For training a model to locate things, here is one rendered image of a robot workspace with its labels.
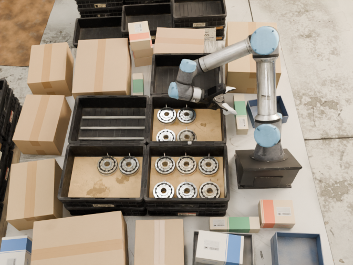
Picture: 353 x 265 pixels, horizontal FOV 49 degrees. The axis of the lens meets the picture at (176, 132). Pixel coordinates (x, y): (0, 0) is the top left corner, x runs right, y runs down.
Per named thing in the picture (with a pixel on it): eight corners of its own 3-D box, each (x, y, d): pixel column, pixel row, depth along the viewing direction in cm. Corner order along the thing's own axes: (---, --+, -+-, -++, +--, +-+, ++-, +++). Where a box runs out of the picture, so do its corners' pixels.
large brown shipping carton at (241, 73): (225, 44, 259) (227, 21, 241) (270, 45, 257) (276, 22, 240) (225, 92, 238) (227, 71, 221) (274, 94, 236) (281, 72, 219)
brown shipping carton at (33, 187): (22, 176, 213) (11, 163, 199) (63, 171, 214) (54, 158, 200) (18, 231, 197) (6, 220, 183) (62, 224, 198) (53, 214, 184)
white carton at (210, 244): (241, 242, 180) (244, 236, 173) (239, 268, 174) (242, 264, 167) (198, 235, 182) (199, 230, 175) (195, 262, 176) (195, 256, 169)
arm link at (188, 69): (186, 57, 192) (179, 78, 196) (179, 59, 182) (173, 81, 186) (200, 61, 191) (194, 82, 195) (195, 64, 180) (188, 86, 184)
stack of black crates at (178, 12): (219, 31, 342) (223, -12, 303) (222, 57, 326) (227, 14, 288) (173, 33, 342) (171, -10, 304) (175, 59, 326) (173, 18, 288)
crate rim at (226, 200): (226, 145, 195) (227, 143, 193) (229, 202, 180) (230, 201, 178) (146, 145, 197) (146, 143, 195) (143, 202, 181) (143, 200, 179)
